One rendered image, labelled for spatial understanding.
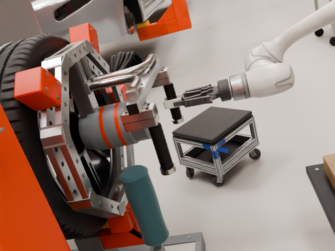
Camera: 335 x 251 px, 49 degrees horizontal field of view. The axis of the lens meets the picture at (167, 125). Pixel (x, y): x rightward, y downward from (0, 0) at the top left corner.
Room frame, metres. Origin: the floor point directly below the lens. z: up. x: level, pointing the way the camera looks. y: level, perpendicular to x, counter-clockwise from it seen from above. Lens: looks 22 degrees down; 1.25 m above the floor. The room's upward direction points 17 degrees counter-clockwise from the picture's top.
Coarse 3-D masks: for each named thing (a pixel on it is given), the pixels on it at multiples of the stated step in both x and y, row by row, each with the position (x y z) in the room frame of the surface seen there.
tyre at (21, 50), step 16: (16, 48) 1.05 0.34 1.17; (32, 48) 1.05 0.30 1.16; (48, 48) 1.13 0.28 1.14; (0, 64) 1.00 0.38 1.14; (16, 64) 0.98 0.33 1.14; (32, 64) 1.01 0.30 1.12; (0, 80) 0.95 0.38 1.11; (0, 96) 0.92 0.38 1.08; (16, 112) 0.87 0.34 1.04; (32, 112) 0.92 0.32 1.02; (16, 128) 0.85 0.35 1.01; (32, 128) 0.89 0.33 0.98; (32, 144) 0.86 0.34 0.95; (32, 160) 0.83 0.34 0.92; (112, 160) 1.28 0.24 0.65; (48, 176) 0.87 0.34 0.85; (112, 176) 1.23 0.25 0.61; (48, 192) 0.84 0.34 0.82; (64, 208) 0.87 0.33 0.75; (64, 224) 0.85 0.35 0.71; (80, 224) 0.91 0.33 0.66; (96, 224) 0.99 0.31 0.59
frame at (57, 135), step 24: (72, 48) 1.09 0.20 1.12; (96, 72) 1.31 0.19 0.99; (120, 96) 1.35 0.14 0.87; (48, 120) 0.90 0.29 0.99; (48, 144) 0.86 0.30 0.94; (72, 144) 0.88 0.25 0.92; (72, 168) 0.85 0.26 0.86; (120, 168) 1.23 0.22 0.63; (72, 192) 0.86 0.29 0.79; (120, 192) 1.08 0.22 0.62
